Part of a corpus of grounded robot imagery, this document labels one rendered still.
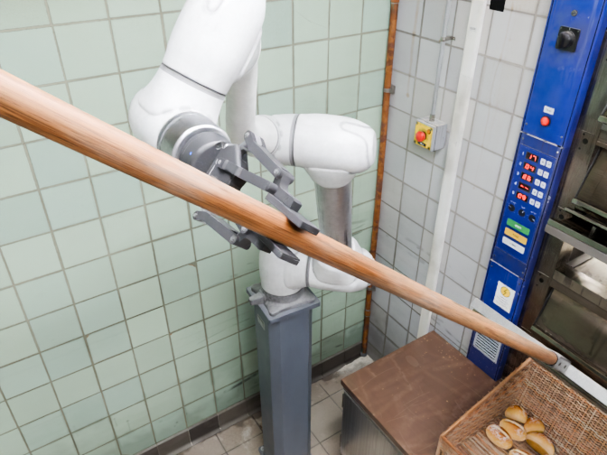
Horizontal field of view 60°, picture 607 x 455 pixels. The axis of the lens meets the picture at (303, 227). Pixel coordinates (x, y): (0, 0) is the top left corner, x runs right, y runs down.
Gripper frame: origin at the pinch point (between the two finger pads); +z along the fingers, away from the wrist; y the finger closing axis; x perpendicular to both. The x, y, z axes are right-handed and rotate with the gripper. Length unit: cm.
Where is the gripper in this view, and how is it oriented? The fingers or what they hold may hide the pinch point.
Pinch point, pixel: (283, 228)
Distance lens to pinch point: 56.8
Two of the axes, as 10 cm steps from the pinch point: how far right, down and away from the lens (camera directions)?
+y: -5.5, 8.3, 1.2
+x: -6.3, -3.2, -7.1
